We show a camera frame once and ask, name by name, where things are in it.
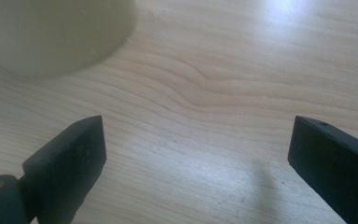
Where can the cream round container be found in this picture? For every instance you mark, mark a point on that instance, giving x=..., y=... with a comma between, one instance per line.
x=49, y=34

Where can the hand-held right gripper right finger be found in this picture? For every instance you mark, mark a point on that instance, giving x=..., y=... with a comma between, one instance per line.
x=335, y=165

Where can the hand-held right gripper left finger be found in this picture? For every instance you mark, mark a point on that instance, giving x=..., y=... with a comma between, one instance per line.
x=65, y=165

